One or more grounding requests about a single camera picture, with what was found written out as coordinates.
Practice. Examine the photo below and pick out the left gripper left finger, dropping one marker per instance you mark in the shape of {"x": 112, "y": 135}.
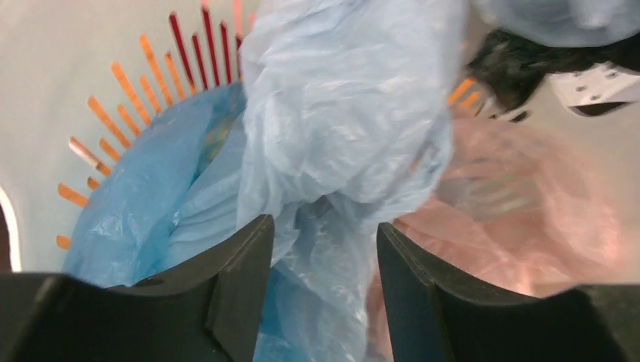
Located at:
{"x": 207, "y": 308}

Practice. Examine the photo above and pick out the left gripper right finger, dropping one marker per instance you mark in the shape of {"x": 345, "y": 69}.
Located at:
{"x": 437, "y": 312}

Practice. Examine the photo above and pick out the light blue plastic bag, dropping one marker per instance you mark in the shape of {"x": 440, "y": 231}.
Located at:
{"x": 347, "y": 125}

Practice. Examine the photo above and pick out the white slotted laundry basket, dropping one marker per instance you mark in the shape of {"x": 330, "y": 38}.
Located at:
{"x": 78, "y": 79}

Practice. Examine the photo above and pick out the bright blue plastic bag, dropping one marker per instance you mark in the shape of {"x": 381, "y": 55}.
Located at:
{"x": 183, "y": 187}

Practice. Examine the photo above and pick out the pink plastic bag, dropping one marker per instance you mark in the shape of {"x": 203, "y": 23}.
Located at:
{"x": 533, "y": 211}

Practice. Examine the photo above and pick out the black plastic bag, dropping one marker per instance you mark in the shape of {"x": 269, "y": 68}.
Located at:
{"x": 514, "y": 67}

